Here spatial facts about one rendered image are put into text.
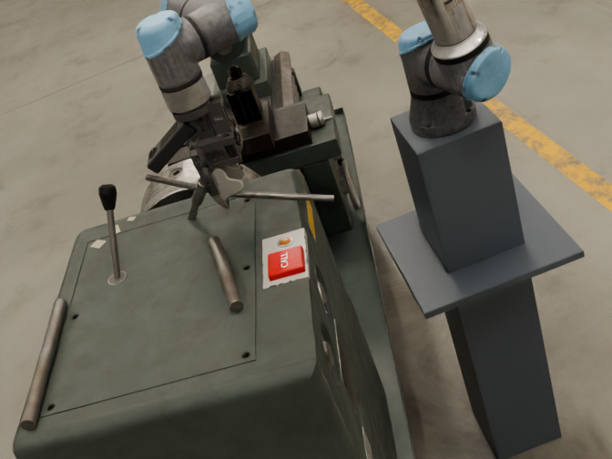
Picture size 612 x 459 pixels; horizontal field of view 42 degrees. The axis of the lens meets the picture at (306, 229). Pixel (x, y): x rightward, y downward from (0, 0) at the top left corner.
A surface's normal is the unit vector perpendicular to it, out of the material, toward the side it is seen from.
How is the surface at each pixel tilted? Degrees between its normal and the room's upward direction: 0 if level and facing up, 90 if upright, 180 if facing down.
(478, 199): 90
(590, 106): 0
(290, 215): 0
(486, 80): 98
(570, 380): 0
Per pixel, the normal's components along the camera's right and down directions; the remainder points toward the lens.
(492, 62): 0.57, 0.45
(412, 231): -0.29, -0.77
